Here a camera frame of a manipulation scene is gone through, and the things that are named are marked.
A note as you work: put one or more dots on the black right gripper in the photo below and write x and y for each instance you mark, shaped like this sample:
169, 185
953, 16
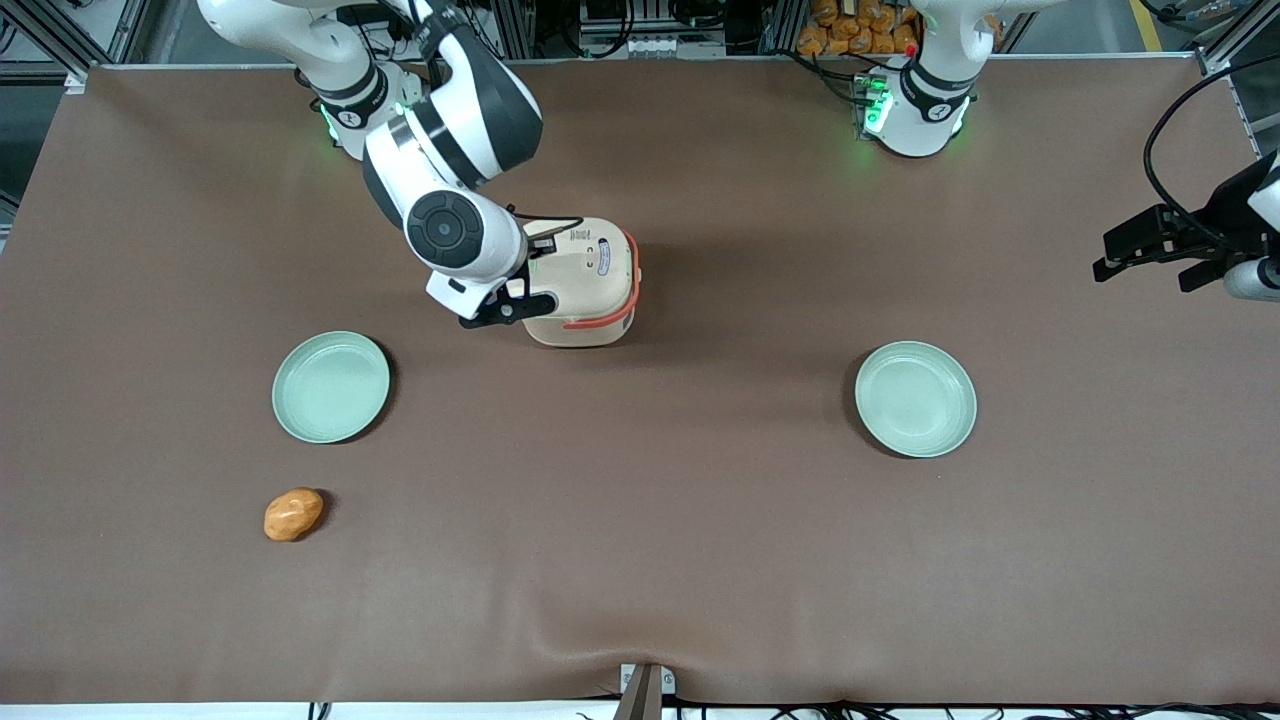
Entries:
541, 246

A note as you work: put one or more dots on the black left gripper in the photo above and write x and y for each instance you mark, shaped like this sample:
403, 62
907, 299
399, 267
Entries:
1222, 209

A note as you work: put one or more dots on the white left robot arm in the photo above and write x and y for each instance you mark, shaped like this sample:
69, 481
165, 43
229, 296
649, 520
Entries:
920, 120

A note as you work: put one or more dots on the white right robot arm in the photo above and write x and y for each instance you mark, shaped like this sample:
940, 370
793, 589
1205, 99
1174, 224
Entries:
480, 100

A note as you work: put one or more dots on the pale green round plate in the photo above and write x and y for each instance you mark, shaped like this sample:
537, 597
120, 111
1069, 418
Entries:
330, 388
915, 400

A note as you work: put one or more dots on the white power strip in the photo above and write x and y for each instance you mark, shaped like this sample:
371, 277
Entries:
650, 46

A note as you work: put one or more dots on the brown table cloth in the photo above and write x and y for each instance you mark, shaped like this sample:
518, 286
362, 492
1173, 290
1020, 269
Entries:
640, 560

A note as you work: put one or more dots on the orange-brown bread roll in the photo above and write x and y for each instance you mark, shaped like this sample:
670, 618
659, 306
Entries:
293, 515

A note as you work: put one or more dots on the bag of orange breads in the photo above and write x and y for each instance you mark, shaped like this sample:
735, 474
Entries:
850, 30

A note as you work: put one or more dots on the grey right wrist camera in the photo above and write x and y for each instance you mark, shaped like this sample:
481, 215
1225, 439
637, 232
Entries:
465, 293

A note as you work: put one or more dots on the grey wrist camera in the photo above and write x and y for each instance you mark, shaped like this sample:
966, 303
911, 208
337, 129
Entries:
465, 293
1255, 282

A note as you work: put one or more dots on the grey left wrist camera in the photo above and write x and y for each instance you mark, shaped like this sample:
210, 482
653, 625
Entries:
1255, 282

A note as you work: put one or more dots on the aluminium frame profile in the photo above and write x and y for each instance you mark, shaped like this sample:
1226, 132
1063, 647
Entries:
1235, 40
60, 30

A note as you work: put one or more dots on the metal table edge bracket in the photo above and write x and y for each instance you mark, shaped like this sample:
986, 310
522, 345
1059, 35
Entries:
645, 695

